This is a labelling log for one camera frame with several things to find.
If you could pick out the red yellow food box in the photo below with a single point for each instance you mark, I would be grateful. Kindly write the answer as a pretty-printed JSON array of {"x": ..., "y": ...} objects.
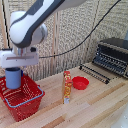
[{"x": 67, "y": 86}]

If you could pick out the red plastic shopping basket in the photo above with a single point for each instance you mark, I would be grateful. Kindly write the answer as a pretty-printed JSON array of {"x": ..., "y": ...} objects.
[{"x": 20, "y": 97}]

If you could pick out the black toaster oven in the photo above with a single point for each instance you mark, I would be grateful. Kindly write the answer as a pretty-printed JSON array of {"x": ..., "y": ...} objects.
[{"x": 112, "y": 55}]

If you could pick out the red plastic bowl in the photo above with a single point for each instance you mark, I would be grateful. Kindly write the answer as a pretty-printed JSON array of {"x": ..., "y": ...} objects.
[{"x": 80, "y": 82}]

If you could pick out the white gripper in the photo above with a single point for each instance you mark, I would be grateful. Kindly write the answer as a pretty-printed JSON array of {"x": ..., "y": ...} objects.
[{"x": 19, "y": 59}]

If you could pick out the blue plastic cup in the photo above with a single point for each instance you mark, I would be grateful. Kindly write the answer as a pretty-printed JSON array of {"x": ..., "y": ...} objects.
[{"x": 13, "y": 77}]

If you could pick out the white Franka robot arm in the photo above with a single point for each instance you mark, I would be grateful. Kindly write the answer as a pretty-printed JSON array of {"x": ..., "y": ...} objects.
[{"x": 32, "y": 20}]

